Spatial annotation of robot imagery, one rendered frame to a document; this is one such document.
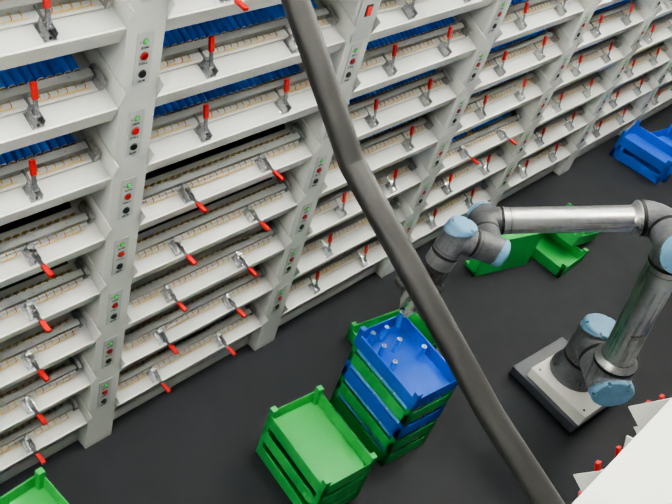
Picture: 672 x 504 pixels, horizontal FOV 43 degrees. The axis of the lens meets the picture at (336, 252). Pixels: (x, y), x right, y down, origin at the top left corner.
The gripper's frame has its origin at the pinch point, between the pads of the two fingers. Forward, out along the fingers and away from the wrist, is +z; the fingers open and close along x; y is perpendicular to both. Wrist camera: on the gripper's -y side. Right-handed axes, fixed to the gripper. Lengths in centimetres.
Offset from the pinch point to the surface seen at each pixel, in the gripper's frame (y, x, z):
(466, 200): 91, 74, 5
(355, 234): 14, 48, 7
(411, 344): 11.2, -1.9, 13.5
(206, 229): -67, 22, -12
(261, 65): -75, 17, -66
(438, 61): 2, 43, -67
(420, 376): 7.6, -14.5, 15.1
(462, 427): 42, -18, 40
